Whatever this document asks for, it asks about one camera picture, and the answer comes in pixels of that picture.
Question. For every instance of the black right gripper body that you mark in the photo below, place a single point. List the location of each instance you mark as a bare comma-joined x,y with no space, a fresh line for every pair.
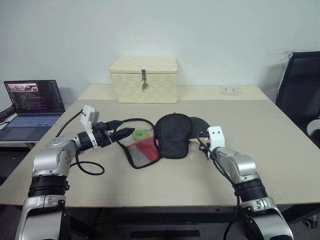
201,148

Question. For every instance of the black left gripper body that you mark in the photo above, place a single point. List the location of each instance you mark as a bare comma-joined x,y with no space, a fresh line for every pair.
102,136

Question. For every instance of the black red paddle case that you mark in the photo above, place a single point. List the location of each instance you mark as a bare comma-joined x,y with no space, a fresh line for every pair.
173,136

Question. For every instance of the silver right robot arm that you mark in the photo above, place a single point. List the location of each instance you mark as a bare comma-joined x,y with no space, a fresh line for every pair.
240,162

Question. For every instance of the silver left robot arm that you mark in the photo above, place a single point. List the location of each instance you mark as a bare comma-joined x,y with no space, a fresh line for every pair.
47,160

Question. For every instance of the small brass padlock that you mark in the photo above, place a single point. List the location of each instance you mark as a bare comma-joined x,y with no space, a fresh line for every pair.
144,86

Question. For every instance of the cream woven storage box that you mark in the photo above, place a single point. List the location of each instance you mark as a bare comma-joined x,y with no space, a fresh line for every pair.
145,82

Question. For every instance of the clear plastic container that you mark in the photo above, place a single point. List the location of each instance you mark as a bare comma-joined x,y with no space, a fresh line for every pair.
231,90

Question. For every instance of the open grey laptop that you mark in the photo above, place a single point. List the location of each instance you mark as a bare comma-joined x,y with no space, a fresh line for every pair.
30,122

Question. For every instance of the white side table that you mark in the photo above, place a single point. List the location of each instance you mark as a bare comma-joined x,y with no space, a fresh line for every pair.
15,145

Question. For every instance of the black handheld device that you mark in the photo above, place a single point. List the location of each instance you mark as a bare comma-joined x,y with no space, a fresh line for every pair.
5,113

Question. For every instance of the black mesh office chair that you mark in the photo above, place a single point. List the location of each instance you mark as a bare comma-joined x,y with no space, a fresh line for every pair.
297,85

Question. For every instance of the black chair caster wheel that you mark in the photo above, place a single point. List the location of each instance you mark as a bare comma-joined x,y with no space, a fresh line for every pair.
310,222

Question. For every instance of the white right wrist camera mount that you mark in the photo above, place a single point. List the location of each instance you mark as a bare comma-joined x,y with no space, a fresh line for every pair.
216,138

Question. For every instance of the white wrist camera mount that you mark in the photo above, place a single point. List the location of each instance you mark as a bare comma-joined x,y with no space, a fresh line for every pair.
216,138
88,117

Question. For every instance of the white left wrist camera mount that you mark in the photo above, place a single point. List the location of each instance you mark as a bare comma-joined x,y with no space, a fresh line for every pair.
88,117

